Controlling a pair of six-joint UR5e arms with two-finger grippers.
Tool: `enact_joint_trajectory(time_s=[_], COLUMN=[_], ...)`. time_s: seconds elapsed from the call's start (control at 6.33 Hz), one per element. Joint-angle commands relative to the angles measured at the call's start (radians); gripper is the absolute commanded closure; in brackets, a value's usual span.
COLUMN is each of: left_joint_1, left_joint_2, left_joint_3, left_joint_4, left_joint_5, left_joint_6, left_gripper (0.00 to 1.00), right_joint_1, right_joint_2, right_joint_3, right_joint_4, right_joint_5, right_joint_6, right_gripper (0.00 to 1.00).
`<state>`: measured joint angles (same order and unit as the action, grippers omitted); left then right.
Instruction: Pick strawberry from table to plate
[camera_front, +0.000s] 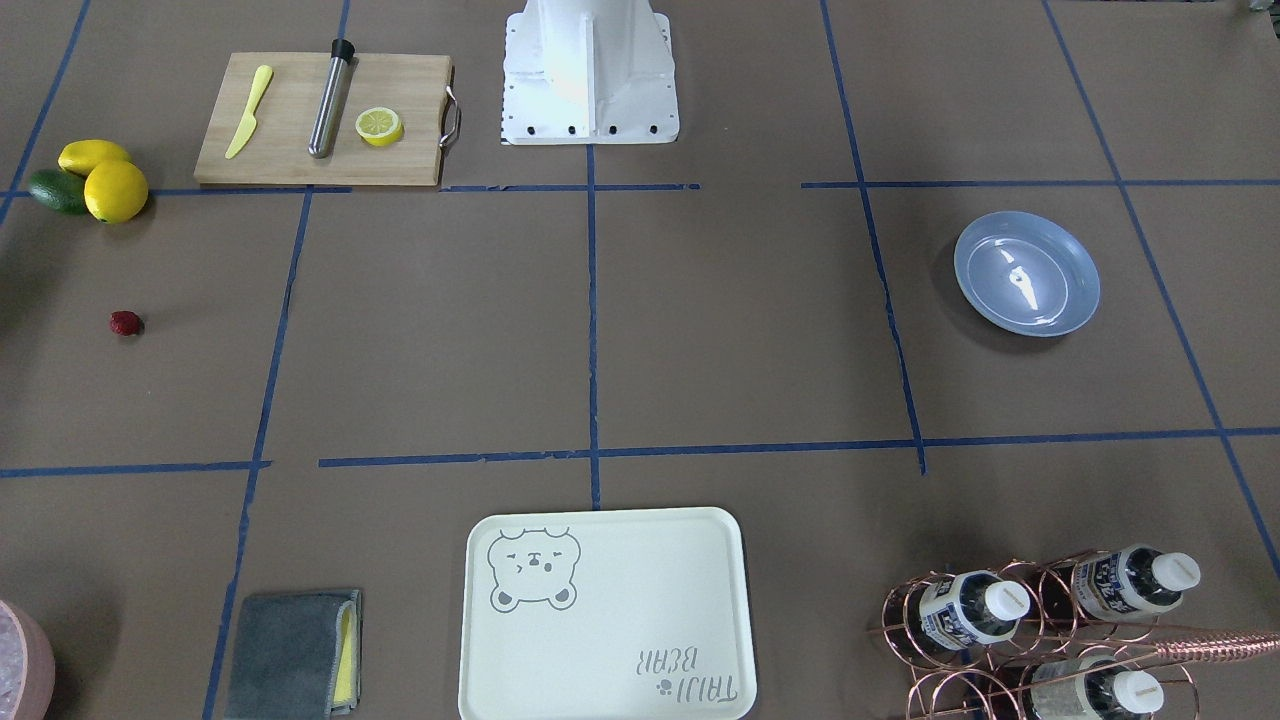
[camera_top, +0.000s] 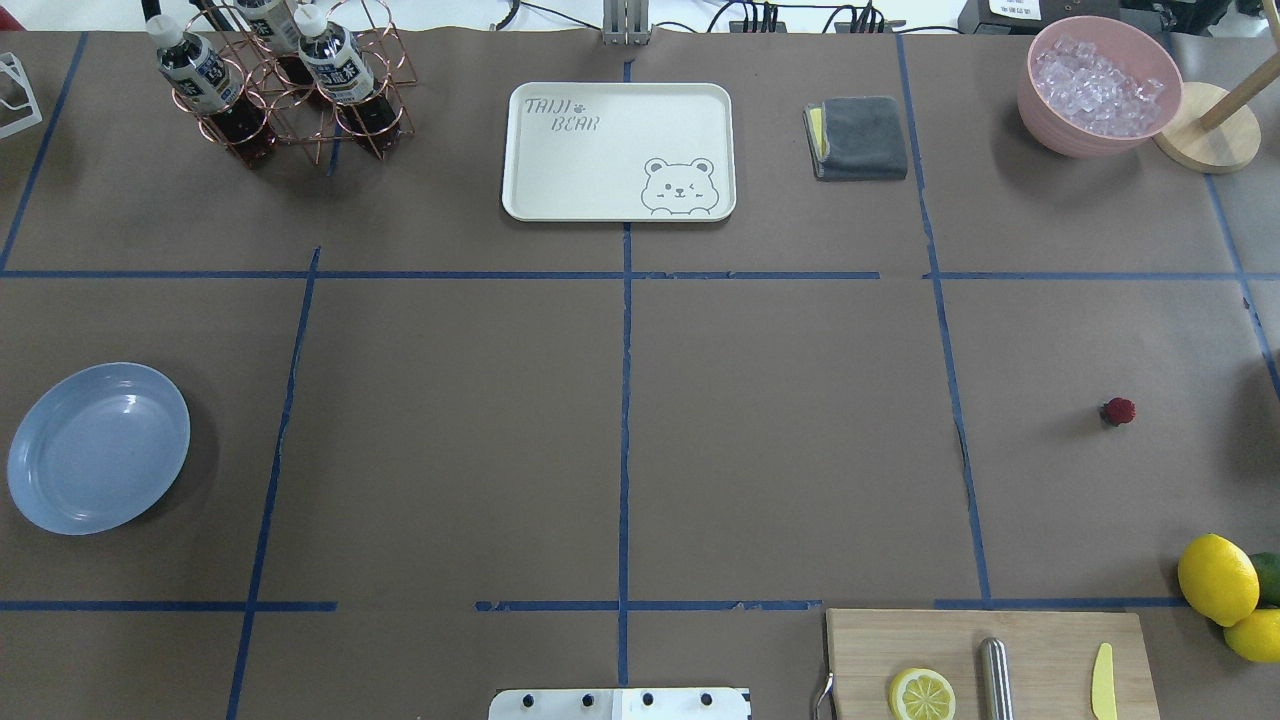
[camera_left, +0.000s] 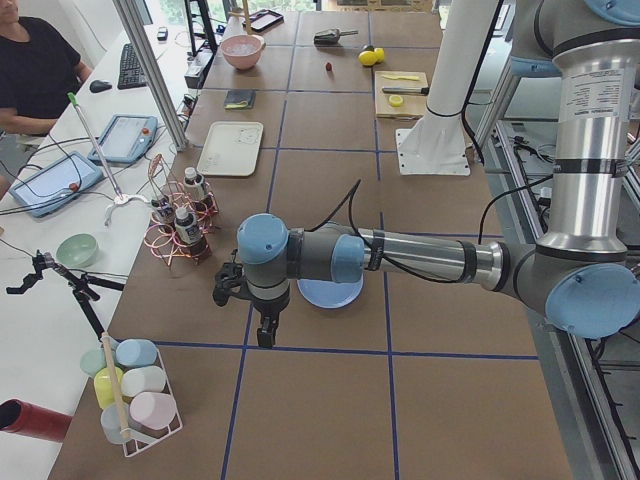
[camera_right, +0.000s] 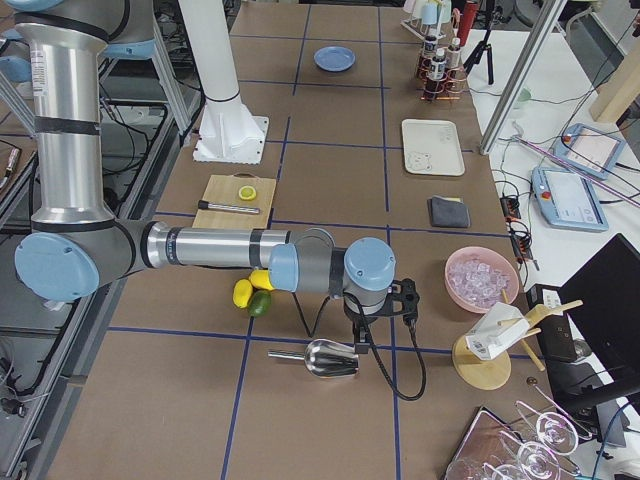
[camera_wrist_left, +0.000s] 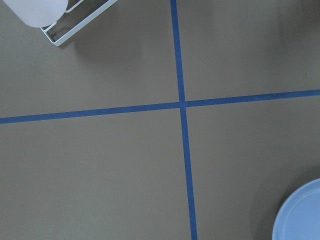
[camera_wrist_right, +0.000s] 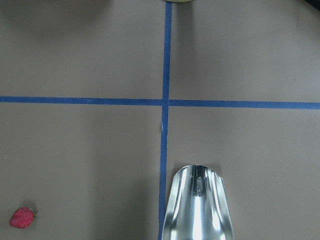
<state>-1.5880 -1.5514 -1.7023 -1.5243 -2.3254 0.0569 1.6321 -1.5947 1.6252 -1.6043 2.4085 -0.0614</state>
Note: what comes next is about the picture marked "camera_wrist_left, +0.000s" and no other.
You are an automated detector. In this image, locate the blue plate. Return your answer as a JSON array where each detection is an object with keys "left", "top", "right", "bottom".
[{"left": 272, "top": 179, "right": 320, "bottom": 240}]

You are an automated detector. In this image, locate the pink plastic cup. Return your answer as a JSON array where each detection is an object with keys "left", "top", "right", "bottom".
[{"left": 3, "top": 0, "right": 69, "bottom": 28}]

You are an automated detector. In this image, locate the white wire cup rack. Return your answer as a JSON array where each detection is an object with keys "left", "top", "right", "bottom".
[{"left": 40, "top": 0, "right": 117, "bottom": 47}]

